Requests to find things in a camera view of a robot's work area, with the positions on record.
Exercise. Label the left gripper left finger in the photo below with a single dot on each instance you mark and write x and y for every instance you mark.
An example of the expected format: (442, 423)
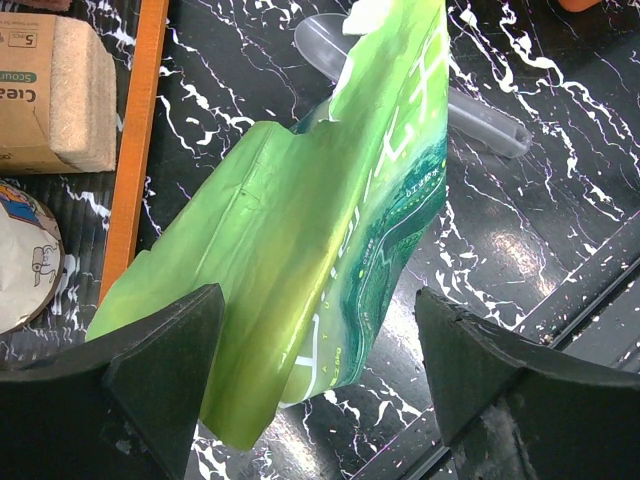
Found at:
(122, 406)

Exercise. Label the white orange litter box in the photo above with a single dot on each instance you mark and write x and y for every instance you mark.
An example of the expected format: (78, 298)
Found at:
(575, 6)

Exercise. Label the orange wooden shelf rack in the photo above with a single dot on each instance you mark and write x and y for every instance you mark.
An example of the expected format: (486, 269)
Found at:
(136, 136)

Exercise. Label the tan sponge pack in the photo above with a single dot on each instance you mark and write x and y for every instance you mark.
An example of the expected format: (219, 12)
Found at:
(58, 96)

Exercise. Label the green litter bag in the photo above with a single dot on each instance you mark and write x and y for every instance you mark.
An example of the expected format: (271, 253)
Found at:
(307, 232)

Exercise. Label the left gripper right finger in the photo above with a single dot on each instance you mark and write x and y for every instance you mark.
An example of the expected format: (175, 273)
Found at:
(509, 408)

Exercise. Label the brown scouring pad pack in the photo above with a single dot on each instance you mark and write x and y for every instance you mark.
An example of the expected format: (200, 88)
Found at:
(50, 5)

